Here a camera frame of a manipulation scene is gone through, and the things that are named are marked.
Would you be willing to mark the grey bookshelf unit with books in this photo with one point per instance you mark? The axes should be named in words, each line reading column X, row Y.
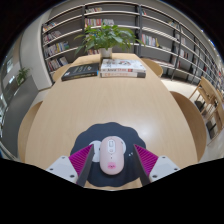
column 156, row 20

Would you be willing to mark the dark cartoon-face mouse pad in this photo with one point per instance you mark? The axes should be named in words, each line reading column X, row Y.
column 110, row 128

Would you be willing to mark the black book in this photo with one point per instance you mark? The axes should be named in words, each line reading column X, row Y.
column 80, row 71

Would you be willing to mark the small green potted plant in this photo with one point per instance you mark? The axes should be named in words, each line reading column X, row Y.
column 22, row 76

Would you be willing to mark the green potted plant, white pot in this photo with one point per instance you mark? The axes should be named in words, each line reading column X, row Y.
column 105, row 36

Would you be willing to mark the group of wooden slatted chairs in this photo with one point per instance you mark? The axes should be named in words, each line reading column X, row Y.
column 208, row 96

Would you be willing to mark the curved wooden chair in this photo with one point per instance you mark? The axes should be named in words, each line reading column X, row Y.
column 59, row 72
column 26, row 128
column 193, row 126
column 154, row 67

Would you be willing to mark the pink computer mouse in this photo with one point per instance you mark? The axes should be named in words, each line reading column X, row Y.
column 112, row 156

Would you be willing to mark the white printed-cover book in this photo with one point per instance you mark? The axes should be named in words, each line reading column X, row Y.
column 122, row 65

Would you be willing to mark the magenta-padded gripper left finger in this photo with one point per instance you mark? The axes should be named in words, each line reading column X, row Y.
column 61, row 168

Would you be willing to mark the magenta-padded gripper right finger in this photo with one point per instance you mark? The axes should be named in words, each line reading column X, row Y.
column 164, row 166

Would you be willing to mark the white book with red lettering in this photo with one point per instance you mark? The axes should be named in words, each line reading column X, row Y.
column 121, row 74

